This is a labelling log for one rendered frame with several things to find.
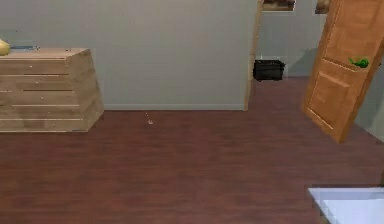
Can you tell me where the black bin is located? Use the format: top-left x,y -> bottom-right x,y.
252,58 -> 286,82

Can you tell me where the light wooden chest of drawers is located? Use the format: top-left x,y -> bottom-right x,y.
0,47 -> 105,134

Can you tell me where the orange wooden room door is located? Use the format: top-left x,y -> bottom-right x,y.
300,0 -> 384,144

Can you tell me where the blue flat object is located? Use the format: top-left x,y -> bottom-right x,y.
9,45 -> 41,51

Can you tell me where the yellow round object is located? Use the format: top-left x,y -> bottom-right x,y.
0,38 -> 11,57

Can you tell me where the framed wall picture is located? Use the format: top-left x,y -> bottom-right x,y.
262,0 -> 297,13
314,0 -> 332,15

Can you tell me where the green door handle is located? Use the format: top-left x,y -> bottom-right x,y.
348,57 -> 370,69

